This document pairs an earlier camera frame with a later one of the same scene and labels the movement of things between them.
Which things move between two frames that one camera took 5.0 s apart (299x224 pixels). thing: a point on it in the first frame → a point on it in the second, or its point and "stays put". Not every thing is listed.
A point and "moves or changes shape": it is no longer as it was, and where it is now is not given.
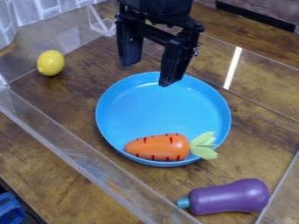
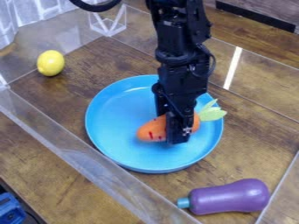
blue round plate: x=141 y=108 moves or changes shape
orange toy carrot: x=173 y=147 → x=154 y=130
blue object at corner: x=13 y=213 stays put
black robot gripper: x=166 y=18 → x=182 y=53
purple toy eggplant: x=246 y=195 stays put
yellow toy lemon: x=51 y=62 stays put
